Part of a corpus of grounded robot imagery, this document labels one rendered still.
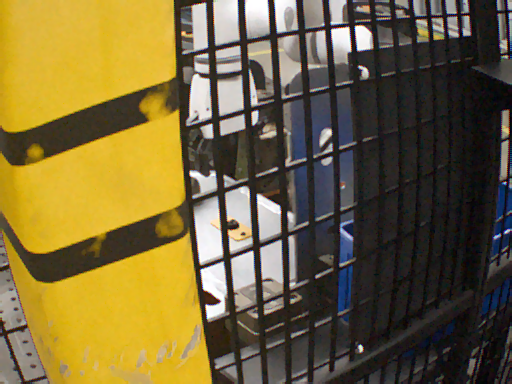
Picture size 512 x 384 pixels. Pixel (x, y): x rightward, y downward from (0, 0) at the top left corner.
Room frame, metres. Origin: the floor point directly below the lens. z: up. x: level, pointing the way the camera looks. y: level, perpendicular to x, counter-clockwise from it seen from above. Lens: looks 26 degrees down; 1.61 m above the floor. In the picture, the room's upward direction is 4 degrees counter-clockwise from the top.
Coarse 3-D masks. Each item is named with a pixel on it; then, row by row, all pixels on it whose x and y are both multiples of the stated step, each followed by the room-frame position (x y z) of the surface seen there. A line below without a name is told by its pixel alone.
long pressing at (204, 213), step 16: (192, 176) 1.37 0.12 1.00; (224, 176) 1.35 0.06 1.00; (240, 192) 1.29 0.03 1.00; (208, 208) 1.23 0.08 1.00; (240, 208) 1.22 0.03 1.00; (272, 208) 1.21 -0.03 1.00; (208, 224) 1.17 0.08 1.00; (272, 224) 1.16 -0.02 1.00; (288, 224) 1.16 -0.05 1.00; (208, 240) 1.12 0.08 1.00; (208, 256) 1.07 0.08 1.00; (240, 256) 1.06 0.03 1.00; (272, 256) 1.06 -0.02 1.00; (208, 272) 1.02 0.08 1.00; (224, 272) 1.02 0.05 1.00; (240, 272) 1.01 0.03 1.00; (272, 272) 1.01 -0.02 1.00; (224, 288) 0.98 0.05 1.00
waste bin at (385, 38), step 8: (368, 0) 4.71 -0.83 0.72; (344, 8) 4.45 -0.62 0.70; (360, 8) 4.54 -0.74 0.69; (368, 8) 4.45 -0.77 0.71; (376, 8) 4.43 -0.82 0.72; (384, 8) 4.69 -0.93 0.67; (400, 8) 4.63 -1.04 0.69; (344, 16) 4.46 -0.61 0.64; (360, 16) 4.30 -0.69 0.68; (368, 16) 4.26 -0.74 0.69; (384, 16) 4.23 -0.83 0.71; (400, 16) 4.24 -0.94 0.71; (384, 24) 4.24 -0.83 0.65; (400, 24) 4.25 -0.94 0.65; (408, 24) 4.28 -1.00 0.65; (384, 32) 4.24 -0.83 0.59; (400, 32) 4.25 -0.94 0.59; (408, 32) 4.28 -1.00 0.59; (384, 40) 4.25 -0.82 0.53; (392, 40) 4.24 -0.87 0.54; (400, 40) 4.25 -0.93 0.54; (408, 40) 4.28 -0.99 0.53
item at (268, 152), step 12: (264, 132) 1.39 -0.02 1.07; (264, 144) 1.37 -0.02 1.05; (264, 156) 1.37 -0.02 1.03; (276, 156) 1.39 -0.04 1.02; (288, 156) 1.41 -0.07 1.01; (264, 168) 1.37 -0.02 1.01; (264, 180) 1.37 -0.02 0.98; (276, 180) 1.38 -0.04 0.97; (288, 180) 1.40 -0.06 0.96; (264, 192) 1.38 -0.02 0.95; (276, 192) 1.38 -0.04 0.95; (288, 204) 1.40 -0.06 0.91
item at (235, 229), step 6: (228, 216) 1.19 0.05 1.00; (210, 222) 1.18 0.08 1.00; (216, 222) 1.17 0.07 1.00; (228, 222) 1.15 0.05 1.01; (234, 222) 1.15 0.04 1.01; (240, 222) 1.17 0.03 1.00; (216, 228) 1.16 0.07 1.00; (228, 228) 1.15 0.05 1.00; (234, 228) 1.15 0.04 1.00; (240, 228) 1.15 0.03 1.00; (246, 228) 1.15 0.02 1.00; (234, 234) 1.13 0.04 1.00; (240, 234) 1.13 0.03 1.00; (246, 234) 1.13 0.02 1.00; (240, 240) 1.11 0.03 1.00
